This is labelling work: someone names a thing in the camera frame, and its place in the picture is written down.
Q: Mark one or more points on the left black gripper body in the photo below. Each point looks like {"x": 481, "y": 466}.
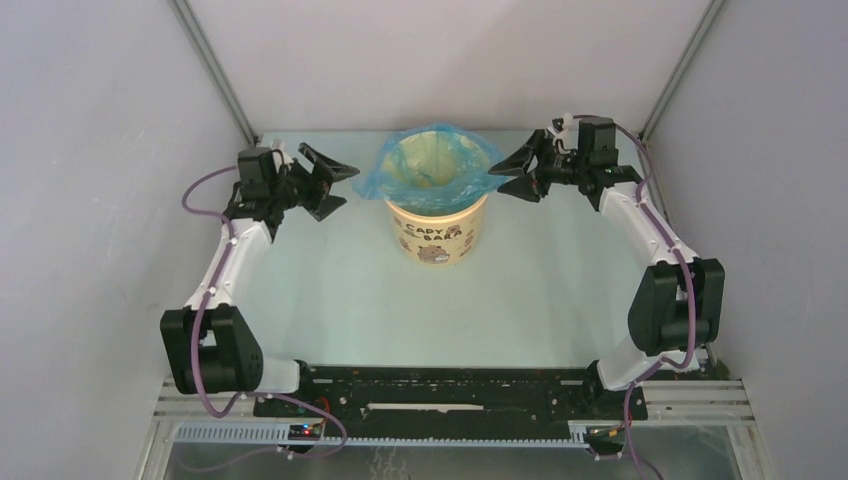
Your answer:
{"x": 293, "y": 189}

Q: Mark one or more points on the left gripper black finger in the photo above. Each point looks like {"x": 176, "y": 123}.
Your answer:
{"x": 326, "y": 169}
{"x": 320, "y": 203}

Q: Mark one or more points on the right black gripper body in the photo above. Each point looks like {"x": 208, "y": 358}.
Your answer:
{"x": 555, "y": 168}

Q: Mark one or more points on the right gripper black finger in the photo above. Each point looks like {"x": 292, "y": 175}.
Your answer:
{"x": 518, "y": 163}
{"x": 526, "y": 187}

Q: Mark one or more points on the blue plastic trash bag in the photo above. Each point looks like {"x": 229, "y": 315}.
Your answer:
{"x": 433, "y": 170}

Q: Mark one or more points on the yellow capybara trash bin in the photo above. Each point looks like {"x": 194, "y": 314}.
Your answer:
{"x": 437, "y": 240}

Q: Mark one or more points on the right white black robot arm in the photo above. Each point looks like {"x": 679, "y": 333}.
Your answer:
{"x": 677, "y": 306}

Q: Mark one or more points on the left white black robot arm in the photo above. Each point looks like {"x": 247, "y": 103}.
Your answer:
{"x": 209, "y": 344}

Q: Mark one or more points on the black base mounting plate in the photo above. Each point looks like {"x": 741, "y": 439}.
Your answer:
{"x": 454, "y": 403}

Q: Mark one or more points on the left small circuit board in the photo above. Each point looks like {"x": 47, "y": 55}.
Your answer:
{"x": 304, "y": 433}

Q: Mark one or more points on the small circuit board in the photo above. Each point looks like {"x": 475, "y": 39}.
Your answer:
{"x": 605, "y": 435}
{"x": 304, "y": 433}

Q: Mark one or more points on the right small circuit board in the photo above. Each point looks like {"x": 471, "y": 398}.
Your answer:
{"x": 605, "y": 435}

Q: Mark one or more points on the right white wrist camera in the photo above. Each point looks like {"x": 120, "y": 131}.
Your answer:
{"x": 560, "y": 131}

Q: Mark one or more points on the aluminium frame rail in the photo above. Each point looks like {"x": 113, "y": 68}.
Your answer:
{"x": 661, "y": 403}

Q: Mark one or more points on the white toothed cable duct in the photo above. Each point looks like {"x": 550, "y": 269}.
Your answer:
{"x": 276, "y": 434}

